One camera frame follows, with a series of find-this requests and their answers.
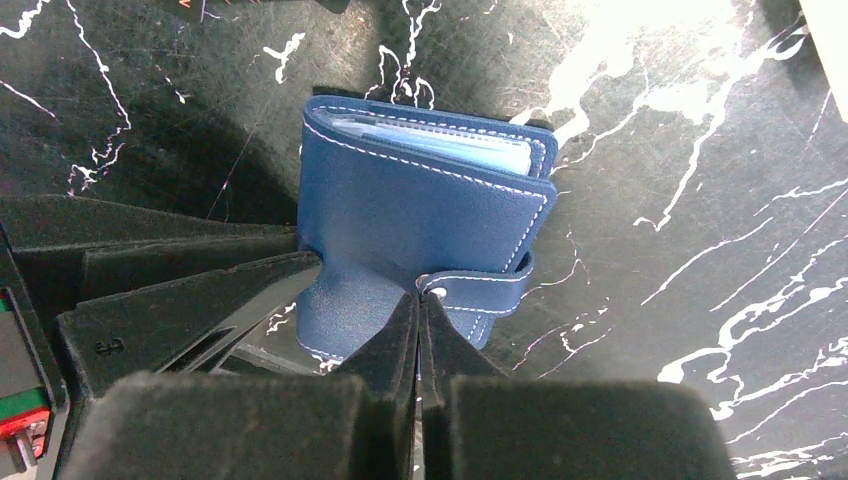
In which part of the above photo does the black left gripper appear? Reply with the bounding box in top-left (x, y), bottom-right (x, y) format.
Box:
top-left (1, 195), bottom-right (321, 479)

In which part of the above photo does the white card stack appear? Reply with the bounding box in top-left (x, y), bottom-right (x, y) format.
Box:
top-left (799, 0), bottom-right (847, 123)

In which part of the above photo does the navy blue card holder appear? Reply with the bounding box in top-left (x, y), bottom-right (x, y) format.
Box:
top-left (296, 95), bottom-right (559, 361)

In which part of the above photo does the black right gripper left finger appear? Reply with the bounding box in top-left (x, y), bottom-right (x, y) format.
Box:
top-left (63, 294), bottom-right (419, 479)

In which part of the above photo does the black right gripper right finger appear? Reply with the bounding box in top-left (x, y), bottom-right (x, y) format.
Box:
top-left (419, 294), bottom-right (735, 479)

